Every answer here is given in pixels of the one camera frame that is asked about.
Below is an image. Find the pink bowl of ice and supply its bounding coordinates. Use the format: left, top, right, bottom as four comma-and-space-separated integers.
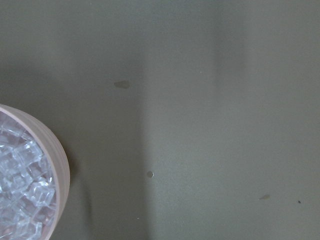
0, 105, 71, 240

